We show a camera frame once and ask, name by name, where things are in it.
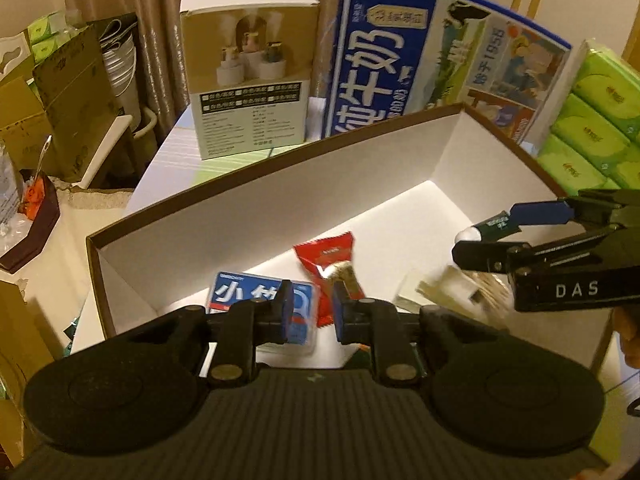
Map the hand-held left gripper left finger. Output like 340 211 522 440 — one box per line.
112 280 296 387

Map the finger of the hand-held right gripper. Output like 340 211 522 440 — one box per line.
509 187 640 233
451 227 622 276

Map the stack of green tissue packs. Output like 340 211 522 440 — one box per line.
537 40 640 196

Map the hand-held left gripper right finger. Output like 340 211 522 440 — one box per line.
331 280 507 387

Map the crumpled white printed bag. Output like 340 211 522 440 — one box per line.
0 140 26 256

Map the small green tissue bundle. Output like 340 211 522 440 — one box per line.
27 10 81 63

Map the brown corrugated cardboard box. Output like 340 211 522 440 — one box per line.
32 25 123 181

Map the red candy packet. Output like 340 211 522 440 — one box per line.
292 231 363 328

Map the open tan cardboard box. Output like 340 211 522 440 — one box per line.
0 280 56 461

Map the beige humidifier box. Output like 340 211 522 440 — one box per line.
179 0 322 161

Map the dark green ointment tube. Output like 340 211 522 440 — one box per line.
460 212 523 243

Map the dark brown tray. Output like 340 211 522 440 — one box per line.
0 172 61 273

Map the blue illustrated milk carton box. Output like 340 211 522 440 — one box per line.
322 0 573 148

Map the orange snack wrapper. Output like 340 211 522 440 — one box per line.
20 175 46 216

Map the person's right hand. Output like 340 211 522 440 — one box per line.
616 305 640 373

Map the blue floss pick box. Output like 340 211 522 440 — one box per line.
207 271 321 348

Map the metal spoon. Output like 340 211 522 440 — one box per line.
32 135 53 178

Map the clear cotton swab pack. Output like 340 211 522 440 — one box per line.
395 265 516 331

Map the white plastic frame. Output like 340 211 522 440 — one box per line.
80 107 161 191

